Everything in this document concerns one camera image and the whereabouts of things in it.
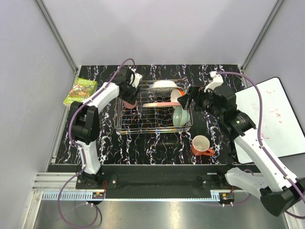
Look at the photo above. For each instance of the orange mug white inside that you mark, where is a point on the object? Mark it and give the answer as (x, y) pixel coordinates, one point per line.
(201, 146)

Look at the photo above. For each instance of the pale green bowl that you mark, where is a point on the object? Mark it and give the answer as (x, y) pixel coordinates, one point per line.
(180, 116)

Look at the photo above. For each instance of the white grey-rimmed plate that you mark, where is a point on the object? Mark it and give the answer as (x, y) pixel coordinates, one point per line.
(162, 86)

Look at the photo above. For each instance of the chrome wire dish rack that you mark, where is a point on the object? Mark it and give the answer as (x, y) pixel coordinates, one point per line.
(153, 112)

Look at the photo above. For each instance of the pink cup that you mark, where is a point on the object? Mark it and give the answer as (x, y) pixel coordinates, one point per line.
(128, 105)

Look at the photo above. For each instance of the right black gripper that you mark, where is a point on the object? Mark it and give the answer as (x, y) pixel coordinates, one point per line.
(197, 93)

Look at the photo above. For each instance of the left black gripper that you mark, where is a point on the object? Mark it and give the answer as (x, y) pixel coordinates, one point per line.
(132, 98)

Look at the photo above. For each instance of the pink cream floral plate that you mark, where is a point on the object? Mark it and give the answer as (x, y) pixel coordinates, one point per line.
(160, 104)

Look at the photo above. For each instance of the green paperback book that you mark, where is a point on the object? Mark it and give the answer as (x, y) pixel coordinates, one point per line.
(80, 91)

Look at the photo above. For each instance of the orange bowl white inside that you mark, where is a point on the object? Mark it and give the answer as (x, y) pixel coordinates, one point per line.
(175, 94)

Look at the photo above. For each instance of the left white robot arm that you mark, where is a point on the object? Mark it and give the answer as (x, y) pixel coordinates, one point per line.
(84, 123)

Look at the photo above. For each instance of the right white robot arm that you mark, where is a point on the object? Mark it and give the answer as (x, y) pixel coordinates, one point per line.
(279, 189)

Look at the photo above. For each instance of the aluminium cable duct rail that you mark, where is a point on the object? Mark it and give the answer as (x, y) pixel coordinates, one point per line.
(202, 195)

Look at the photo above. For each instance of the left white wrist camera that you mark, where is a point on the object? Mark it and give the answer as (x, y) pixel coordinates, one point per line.
(135, 78)

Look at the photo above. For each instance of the whiteboard with red scribbles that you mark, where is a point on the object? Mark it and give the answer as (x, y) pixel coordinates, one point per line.
(280, 128)

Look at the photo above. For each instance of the black marble pattern mat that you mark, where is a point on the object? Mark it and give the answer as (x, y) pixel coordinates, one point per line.
(169, 148)

